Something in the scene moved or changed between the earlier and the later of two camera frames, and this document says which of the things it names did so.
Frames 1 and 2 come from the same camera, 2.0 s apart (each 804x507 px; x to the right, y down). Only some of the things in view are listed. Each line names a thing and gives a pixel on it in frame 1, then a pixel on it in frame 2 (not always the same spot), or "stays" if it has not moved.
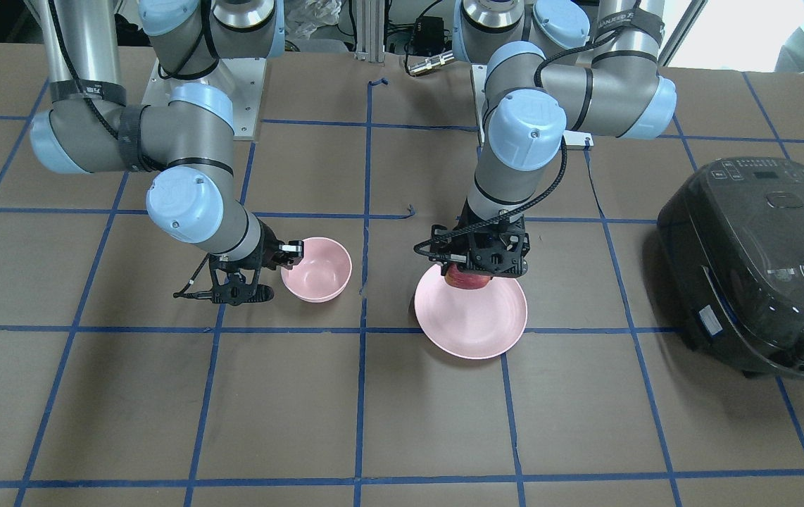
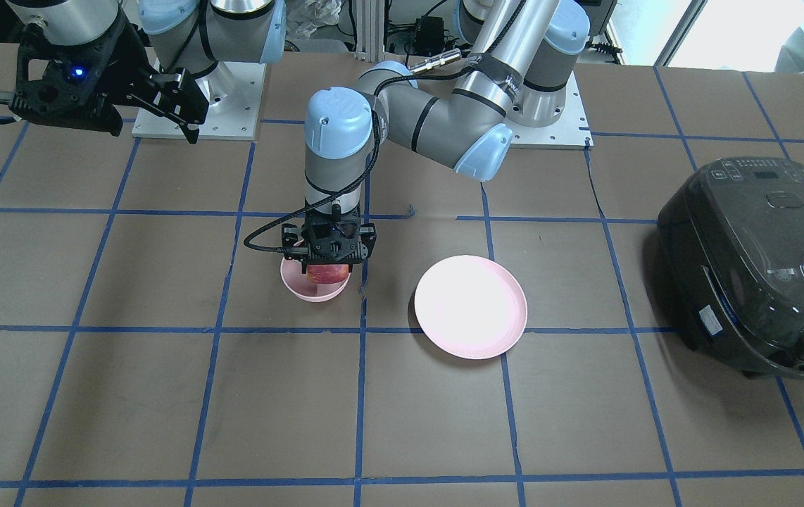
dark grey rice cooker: (758, 254) stays
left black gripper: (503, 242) -> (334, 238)
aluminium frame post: (370, 30) stays
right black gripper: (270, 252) -> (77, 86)
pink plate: (470, 323) stays
